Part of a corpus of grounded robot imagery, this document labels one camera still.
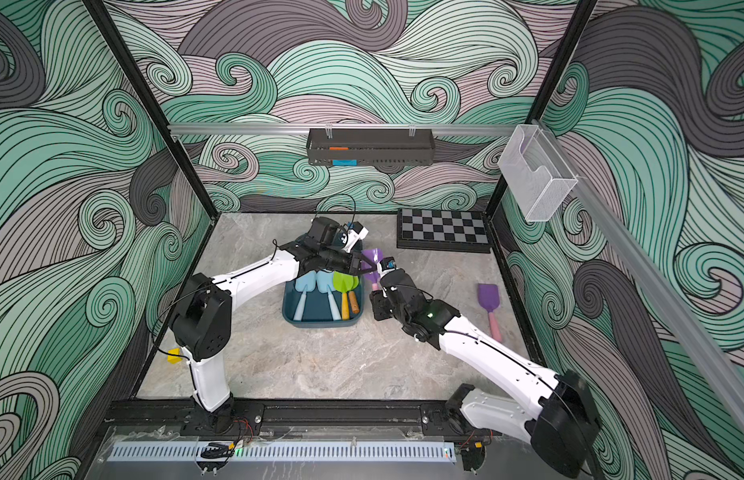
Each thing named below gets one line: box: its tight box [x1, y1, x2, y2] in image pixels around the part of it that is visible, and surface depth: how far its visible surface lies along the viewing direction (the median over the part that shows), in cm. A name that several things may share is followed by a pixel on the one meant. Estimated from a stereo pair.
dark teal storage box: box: [282, 276, 363, 328], surface depth 92 cm
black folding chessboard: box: [396, 208, 492, 253], surface depth 112 cm
